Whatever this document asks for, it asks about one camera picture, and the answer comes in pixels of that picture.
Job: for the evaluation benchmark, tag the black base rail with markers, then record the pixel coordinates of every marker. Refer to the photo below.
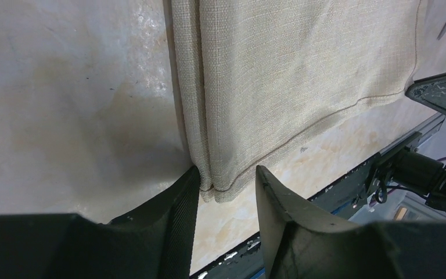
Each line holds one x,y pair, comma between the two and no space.
341,198

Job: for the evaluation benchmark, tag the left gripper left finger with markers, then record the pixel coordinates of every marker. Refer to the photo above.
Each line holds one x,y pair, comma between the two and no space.
154,240

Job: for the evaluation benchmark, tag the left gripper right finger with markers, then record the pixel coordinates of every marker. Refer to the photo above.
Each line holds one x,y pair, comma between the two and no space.
301,240

